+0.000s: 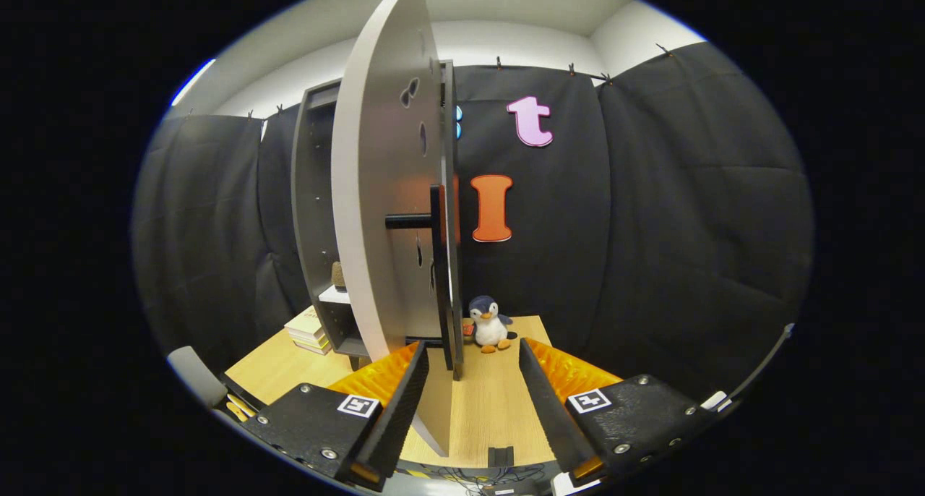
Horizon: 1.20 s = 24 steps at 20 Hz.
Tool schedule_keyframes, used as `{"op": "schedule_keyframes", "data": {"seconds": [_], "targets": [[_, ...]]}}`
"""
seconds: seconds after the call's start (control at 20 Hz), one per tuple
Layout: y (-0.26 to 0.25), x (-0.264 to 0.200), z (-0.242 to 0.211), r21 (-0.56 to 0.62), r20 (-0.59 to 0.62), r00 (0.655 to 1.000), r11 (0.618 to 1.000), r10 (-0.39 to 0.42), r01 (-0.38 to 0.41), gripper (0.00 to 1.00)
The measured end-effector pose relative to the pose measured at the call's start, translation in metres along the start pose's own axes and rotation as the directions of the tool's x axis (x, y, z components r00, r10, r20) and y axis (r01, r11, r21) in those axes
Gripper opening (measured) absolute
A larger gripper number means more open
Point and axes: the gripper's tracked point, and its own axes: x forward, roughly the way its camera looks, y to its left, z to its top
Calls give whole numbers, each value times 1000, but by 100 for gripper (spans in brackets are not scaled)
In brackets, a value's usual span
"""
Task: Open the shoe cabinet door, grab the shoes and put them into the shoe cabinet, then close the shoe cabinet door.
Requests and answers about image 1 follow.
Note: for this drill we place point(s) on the brown fuzzy shoe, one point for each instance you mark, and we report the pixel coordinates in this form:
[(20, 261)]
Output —
[(337, 274)]

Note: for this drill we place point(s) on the grey curved bar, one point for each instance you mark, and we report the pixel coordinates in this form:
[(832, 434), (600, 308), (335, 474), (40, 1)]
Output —
[(195, 377)]

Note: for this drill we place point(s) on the long ceiling light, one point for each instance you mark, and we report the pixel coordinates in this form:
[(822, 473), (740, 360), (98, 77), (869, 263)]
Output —
[(191, 82)]

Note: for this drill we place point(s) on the grey shoe cabinet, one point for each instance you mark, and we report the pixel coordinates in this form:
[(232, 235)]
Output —
[(314, 192)]

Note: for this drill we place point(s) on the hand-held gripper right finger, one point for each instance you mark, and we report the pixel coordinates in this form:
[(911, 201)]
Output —
[(553, 409)]

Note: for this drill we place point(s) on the penguin plush toy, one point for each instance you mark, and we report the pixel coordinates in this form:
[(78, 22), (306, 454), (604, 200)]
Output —
[(490, 328)]

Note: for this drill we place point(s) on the stack of books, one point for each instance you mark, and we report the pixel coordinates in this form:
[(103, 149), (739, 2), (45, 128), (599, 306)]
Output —
[(307, 330)]

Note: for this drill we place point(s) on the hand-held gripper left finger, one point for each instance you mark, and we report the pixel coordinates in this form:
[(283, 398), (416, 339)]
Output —
[(394, 416)]

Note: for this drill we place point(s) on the black table clamp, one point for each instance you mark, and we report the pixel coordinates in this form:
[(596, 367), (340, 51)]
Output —
[(500, 457)]

